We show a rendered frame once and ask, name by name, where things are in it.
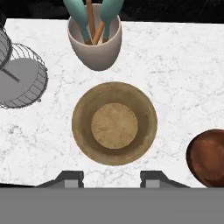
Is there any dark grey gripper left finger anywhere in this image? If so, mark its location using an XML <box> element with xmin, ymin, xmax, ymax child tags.
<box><xmin>36</xmin><ymin>171</ymin><xmax>85</xmax><ymax>189</ymax></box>

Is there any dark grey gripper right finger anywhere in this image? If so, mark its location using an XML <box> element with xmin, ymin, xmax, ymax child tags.
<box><xmin>140</xmin><ymin>171</ymin><xmax>191</xmax><ymax>189</ymax></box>

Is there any dark reddish brown bowl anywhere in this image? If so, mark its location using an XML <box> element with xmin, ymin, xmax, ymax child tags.
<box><xmin>185</xmin><ymin>129</ymin><xmax>224</xmax><ymax>188</ymax></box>

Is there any light brown wooden bowl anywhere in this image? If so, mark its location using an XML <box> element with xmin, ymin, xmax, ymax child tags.
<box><xmin>71</xmin><ymin>81</ymin><xmax>158</xmax><ymax>167</ymax></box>

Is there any beige utensil pot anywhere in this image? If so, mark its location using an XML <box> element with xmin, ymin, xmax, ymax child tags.
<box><xmin>66</xmin><ymin>3</ymin><xmax>123</xmax><ymax>72</ymax></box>

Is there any brown wooden utensil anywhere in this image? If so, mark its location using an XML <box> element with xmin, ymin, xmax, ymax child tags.
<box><xmin>85</xmin><ymin>0</ymin><xmax>97</xmax><ymax>39</ymax></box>
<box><xmin>92</xmin><ymin>20</ymin><xmax>106</xmax><ymax>46</ymax></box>

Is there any grey wire stand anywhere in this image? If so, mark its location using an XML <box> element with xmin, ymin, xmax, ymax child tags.
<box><xmin>0</xmin><ymin>24</ymin><xmax>49</xmax><ymax>110</ymax></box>

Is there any teal handled utensil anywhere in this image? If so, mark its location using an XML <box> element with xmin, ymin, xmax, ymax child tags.
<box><xmin>100</xmin><ymin>0</ymin><xmax>125</xmax><ymax>39</ymax></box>
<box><xmin>62</xmin><ymin>0</ymin><xmax>92</xmax><ymax>42</ymax></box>

